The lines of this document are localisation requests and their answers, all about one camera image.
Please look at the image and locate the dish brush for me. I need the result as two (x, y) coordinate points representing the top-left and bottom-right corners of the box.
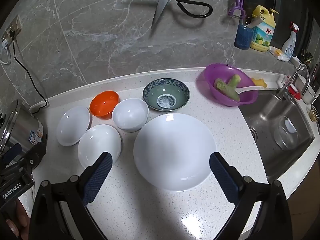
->
(246, 15), (265, 29)

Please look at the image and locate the metal pot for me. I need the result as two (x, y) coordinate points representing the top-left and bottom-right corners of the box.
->
(299, 76), (320, 105)

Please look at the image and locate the chrome faucet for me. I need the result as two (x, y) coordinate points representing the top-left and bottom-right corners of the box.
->
(276, 64), (310, 102)

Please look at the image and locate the yellow sponge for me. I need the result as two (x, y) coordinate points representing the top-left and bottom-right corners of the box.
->
(251, 78), (267, 88)

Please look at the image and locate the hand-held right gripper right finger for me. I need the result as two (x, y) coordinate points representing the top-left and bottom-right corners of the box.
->
(209, 152), (293, 240)

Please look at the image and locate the large white plate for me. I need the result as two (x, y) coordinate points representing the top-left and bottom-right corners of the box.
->
(133, 113), (217, 192)

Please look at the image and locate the green vegetable piece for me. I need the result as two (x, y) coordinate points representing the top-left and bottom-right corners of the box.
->
(229, 74), (242, 89)
(214, 78), (240, 100)

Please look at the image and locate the purple plastic bowl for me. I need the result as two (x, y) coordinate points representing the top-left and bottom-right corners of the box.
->
(202, 63), (259, 107)

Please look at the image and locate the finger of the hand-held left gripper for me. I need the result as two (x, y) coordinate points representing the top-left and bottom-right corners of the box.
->
(2, 144), (22, 165)
(10, 142), (47, 174)

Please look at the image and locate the yellow dish soap bottle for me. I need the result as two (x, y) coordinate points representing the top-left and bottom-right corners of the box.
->
(250, 5), (279, 53)

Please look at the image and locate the orange plastic bowl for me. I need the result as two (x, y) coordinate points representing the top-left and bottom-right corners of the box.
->
(89, 91), (120, 119)

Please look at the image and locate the small dark plant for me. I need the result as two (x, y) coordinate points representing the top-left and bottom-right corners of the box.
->
(300, 50), (314, 64)

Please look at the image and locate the black power cable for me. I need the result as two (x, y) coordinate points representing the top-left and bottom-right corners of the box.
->
(9, 29), (49, 113)

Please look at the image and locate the white wipes packet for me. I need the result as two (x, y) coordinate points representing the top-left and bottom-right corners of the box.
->
(268, 46), (287, 62)

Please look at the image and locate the white bowl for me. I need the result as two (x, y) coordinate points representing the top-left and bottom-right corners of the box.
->
(112, 98), (149, 132)
(56, 106), (91, 147)
(77, 124), (122, 169)

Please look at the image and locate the small glass jar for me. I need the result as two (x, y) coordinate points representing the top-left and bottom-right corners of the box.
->
(309, 105), (320, 123)

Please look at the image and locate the dark window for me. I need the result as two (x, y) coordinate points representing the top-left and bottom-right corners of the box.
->
(246, 0), (320, 63)

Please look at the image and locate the wall power socket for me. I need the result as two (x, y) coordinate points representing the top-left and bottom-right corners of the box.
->
(1, 15), (22, 45)

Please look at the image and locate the stainless steel sink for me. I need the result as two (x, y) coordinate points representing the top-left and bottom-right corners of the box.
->
(239, 90), (315, 178)

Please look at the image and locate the white charger cable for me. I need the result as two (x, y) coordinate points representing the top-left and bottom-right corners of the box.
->
(0, 39), (12, 65)

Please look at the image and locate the blue floral ceramic bowl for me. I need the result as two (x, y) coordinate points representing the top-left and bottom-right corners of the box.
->
(142, 78), (190, 112)

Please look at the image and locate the stainless steel rice cooker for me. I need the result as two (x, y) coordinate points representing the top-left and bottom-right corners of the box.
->
(0, 99), (48, 155)

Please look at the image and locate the person's left hand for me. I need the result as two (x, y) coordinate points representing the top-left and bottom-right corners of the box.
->
(0, 200), (30, 240)

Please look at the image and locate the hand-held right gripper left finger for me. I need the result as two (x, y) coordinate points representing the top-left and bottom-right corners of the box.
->
(29, 152), (113, 240)

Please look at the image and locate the red sink accessory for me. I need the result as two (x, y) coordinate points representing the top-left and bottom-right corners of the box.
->
(287, 84), (300, 100)

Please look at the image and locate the blue utensil cup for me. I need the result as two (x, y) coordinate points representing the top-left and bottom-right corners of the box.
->
(234, 24), (254, 50)

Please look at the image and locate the clear glass bowl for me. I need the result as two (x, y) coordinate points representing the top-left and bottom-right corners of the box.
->
(273, 116), (298, 150)

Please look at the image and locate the white spray bottle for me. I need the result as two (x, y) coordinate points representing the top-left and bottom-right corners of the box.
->
(281, 21), (300, 62)

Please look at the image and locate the white plastic spoon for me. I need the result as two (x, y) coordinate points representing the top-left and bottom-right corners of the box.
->
(236, 85), (265, 95)

